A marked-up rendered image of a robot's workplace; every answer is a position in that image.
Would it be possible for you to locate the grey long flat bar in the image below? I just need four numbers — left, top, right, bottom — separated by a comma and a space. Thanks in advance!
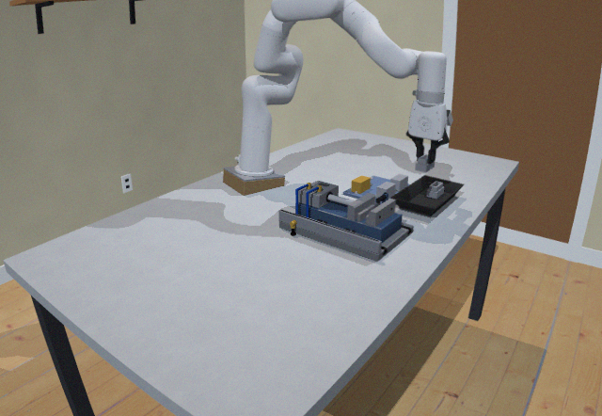
357, 202, 380, 222

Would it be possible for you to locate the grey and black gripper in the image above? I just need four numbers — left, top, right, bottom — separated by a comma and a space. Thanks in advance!
406, 100, 450, 164

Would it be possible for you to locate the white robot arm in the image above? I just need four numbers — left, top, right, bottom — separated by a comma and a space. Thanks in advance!
235, 0, 447, 177

